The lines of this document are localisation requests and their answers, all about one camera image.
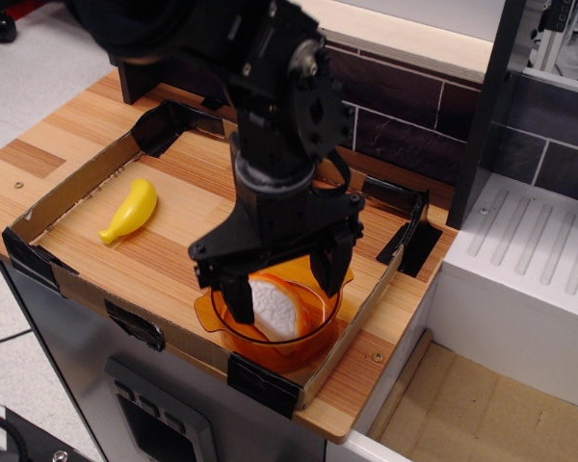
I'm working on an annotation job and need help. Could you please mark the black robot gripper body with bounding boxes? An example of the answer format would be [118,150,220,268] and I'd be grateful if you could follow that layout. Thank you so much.
[189,166,365,290]

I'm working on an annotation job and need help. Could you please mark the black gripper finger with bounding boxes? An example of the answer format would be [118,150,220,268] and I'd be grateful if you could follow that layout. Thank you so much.
[309,240,355,296]
[221,274,254,324]

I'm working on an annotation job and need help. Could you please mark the white orange toy sushi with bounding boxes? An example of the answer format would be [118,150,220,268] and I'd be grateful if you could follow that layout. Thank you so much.
[249,273,310,342]

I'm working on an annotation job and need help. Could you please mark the orange transparent plastic pot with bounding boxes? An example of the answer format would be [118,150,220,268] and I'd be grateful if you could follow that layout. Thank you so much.
[195,257,346,372]

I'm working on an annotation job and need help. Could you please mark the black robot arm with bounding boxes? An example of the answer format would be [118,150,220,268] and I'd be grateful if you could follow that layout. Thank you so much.
[67,1,365,324]

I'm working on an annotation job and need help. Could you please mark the cardboard fence with black tape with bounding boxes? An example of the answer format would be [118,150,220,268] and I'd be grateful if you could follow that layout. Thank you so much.
[3,100,441,416]

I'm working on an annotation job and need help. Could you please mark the yellow toy banana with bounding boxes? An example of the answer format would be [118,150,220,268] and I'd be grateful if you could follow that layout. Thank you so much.
[98,178,158,244]

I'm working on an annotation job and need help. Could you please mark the grey toy oven front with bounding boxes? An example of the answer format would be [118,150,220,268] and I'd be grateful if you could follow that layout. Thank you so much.
[104,358,218,461]

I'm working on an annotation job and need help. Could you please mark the white toy sink drainboard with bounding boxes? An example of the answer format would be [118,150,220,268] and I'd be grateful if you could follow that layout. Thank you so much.
[428,175,578,406]

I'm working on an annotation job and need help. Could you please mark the black caster wheel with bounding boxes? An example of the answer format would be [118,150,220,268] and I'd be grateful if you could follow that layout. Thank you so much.
[0,11,17,43]

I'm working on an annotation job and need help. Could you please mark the black vertical post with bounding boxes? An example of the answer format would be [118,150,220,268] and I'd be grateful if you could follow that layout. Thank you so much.
[447,1,526,229]

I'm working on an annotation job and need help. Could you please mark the black floor cable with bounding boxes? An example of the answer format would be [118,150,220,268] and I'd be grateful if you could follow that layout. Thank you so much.
[0,327,33,348]

